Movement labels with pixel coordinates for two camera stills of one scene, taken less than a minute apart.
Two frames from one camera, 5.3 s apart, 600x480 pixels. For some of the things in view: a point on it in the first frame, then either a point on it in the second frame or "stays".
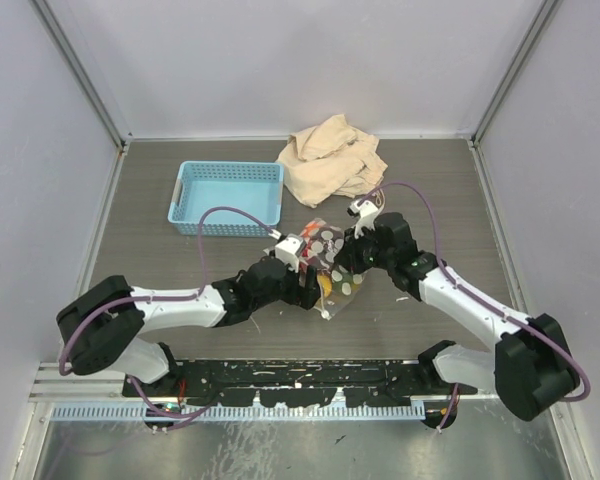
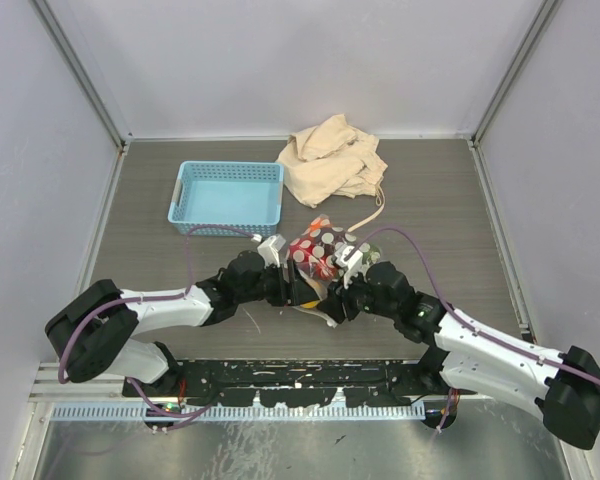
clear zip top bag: [337, 285] stays
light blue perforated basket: [253, 188] stays
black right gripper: [347, 257] → [332, 304]
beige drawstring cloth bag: [330, 158] stays
